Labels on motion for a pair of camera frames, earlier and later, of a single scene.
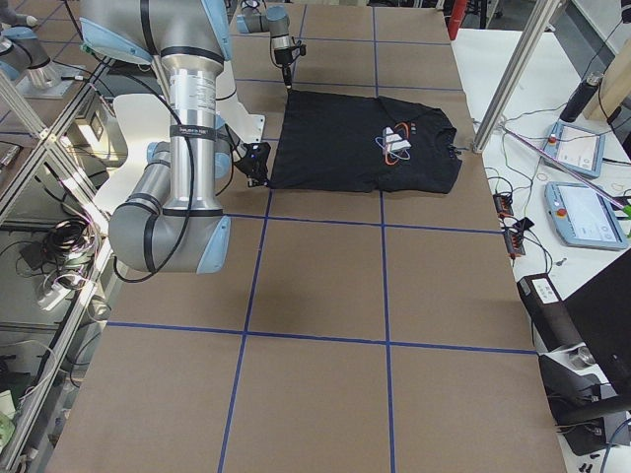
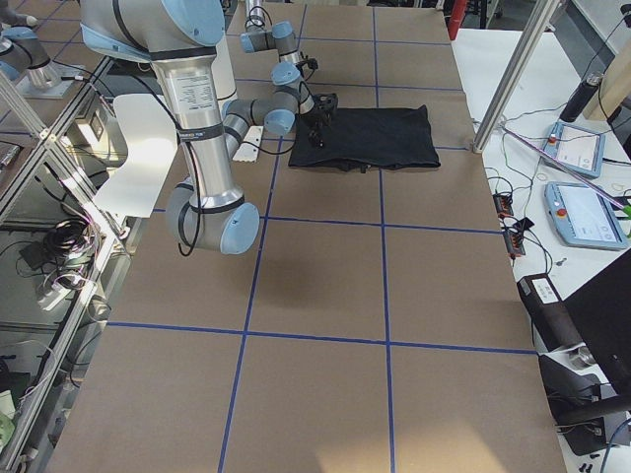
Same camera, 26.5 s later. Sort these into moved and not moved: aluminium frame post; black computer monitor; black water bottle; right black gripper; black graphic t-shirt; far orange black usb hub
Moved: right black gripper; black graphic t-shirt
Not moved: black water bottle; black computer monitor; far orange black usb hub; aluminium frame post
